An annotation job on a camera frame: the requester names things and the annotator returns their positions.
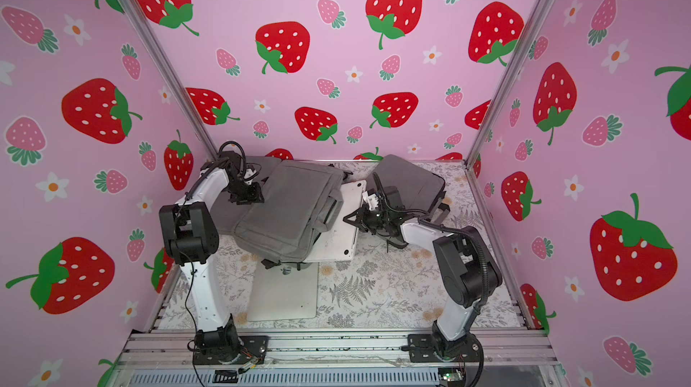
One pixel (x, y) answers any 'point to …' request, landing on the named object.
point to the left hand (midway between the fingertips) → (260, 199)
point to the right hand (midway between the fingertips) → (339, 223)
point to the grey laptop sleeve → (419, 189)
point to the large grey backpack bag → (281, 215)
